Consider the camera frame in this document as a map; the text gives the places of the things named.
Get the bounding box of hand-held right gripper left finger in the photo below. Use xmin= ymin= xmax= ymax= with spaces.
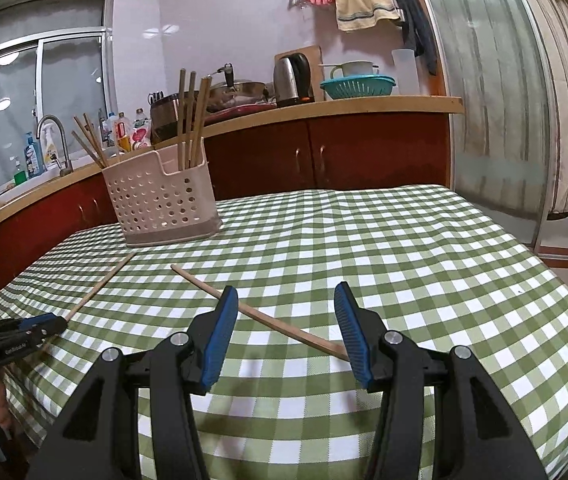
xmin=26 ymin=285 xmax=239 ymax=480

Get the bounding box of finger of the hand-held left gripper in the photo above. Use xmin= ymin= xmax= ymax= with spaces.
xmin=0 ymin=312 xmax=61 ymax=337
xmin=29 ymin=319 xmax=70 ymax=346

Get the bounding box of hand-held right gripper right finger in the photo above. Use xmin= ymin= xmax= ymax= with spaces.
xmin=334 ymin=281 xmax=549 ymax=480

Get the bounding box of pink perforated utensil holder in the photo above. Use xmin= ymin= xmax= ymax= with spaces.
xmin=101 ymin=136 xmax=223 ymax=247

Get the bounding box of green checked tablecloth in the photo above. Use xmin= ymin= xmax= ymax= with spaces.
xmin=0 ymin=183 xmax=568 ymax=480

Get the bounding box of steel sink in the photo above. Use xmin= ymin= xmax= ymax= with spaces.
xmin=0 ymin=170 xmax=65 ymax=201

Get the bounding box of blue detergent bottle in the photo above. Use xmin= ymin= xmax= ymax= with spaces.
xmin=24 ymin=131 xmax=45 ymax=178

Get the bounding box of steel kitchen faucet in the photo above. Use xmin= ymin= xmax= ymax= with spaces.
xmin=36 ymin=115 xmax=74 ymax=177

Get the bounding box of white spray bottle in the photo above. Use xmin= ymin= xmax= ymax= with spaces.
xmin=41 ymin=125 xmax=62 ymax=171

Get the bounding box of cooking oil bottle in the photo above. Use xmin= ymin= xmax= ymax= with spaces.
xmin=116 ymin=112 xmax=132 ymax=153

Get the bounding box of white plastic bottle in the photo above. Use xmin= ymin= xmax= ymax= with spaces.
xmin=105 ymin=110 xmax=120 ymax=148

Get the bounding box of dark rice cooker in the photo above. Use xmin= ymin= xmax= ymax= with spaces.
xmin=150 ymin=91 xmax=199 ymax=143

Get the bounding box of red induction cooker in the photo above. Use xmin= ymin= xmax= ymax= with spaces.
xmin=204 ymin=102 xmax=279 ymax=126

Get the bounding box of aluminium sliding window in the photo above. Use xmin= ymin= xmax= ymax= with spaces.
xmin=0 ymin=0 xmax=115 ymax=181

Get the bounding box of steel wok with lid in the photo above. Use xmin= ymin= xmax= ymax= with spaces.
xmin=204 ymin=63 xmax=269 ymax=111

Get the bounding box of teal plastic colander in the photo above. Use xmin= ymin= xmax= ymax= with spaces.
xmin=320 ymin=76 xmax=397 ymax=102

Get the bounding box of frosted glass sliding door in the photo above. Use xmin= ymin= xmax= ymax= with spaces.
xmin=409 ymin=0 xmax=554 ymax=261

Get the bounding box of steel electric kettle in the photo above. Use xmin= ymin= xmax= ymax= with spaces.
xmin=273 ymin=53 xmax=313 ymax=107

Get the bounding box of white plastic pitcher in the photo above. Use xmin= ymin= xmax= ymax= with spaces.
xmin=392 ymin=48 xmax=421 ymax=97

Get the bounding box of wooden cutting board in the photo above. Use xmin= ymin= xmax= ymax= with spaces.
xmin=274 ymin=45 xmax=323 ymax=103

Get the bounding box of dark hanging cloth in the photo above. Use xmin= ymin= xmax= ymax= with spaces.
xmin=388 ymin=0 xmax=438 ymax=76

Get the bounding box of white pot with green handle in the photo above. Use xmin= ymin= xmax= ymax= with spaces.
xmin=331 ymin=61 xmax=381 ymax=81

